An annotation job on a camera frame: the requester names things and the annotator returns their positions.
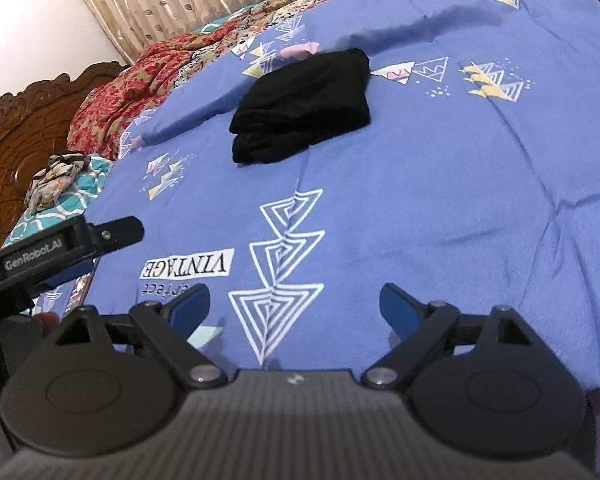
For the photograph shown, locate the blue printed bedsheet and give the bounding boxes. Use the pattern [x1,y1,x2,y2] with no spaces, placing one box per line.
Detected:
[30,0,600,396]

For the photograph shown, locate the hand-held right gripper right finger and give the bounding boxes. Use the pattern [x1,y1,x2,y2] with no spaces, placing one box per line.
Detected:
[362,282,541,390]

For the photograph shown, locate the black pants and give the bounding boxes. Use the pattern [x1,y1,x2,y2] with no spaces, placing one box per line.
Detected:
[229,47,372,165]

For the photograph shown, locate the floral fabric scrunchie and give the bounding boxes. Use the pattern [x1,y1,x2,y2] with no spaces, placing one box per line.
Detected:
[24,154,93,211]

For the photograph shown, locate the carved wooden headboard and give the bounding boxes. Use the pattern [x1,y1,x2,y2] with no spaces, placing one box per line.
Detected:
[0,60,131,251]

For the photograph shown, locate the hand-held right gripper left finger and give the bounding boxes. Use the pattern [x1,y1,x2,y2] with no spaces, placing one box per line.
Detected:
[50,285,227,390]

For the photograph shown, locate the person's left hand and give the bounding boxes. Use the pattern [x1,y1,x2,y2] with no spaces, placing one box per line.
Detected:
[32,311,62,336]

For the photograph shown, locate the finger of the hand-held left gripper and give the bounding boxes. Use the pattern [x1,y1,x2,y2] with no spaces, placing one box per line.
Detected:
[99,216,145,256]

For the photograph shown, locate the red floral blanket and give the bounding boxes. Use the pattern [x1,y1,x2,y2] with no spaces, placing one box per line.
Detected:
[67,0,401,161]

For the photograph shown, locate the teal patterned pillow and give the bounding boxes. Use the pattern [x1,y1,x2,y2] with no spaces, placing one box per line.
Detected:
[2,155,113,247]

